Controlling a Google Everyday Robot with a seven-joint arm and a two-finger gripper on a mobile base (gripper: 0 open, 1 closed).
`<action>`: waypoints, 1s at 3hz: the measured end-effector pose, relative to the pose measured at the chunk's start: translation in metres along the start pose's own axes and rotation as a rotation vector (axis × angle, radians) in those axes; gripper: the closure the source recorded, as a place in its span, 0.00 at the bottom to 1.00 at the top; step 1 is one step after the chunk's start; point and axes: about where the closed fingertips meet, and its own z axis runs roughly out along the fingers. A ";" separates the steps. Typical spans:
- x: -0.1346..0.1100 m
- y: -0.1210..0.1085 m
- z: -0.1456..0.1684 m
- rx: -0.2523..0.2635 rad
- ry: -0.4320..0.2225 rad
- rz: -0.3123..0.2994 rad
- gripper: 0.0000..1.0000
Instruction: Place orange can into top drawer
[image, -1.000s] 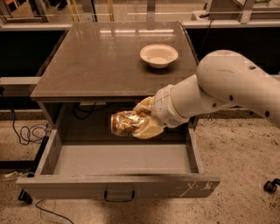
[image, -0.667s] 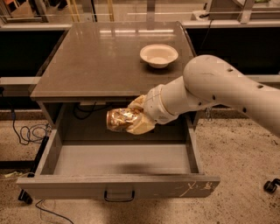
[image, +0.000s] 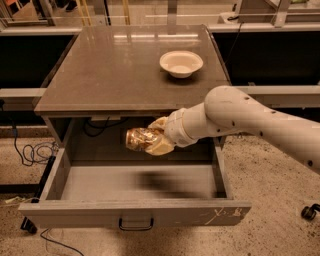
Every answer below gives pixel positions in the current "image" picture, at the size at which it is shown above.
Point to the grey cabinet with countertop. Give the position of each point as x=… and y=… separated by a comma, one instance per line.
x=111, y=80

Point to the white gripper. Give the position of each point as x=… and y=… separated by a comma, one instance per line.
x=174, y=127

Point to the white paper bowl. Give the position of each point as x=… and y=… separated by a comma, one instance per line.
x=181, y=64

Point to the black caster wheel right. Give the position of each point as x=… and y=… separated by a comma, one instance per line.
x=309, y=213

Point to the black drawer handle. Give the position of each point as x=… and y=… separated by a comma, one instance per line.
x=135, y=225

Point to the black cabinet caster wheel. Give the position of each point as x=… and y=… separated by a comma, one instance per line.
x=28, y=226

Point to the open grey top drawer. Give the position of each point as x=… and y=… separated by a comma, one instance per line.
x=84, y=190

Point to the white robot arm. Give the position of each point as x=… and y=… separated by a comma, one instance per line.
x=227, y=110

